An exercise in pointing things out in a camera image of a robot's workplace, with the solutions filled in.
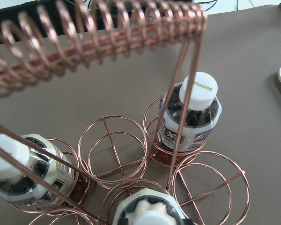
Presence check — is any tea bottle white cap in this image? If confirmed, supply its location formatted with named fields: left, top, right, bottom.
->
left=112, top=188, right=194, bottom=225

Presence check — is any copper wire bottle rack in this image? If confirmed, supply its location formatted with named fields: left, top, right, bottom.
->
left=0, top=0, right=251, bottom=225

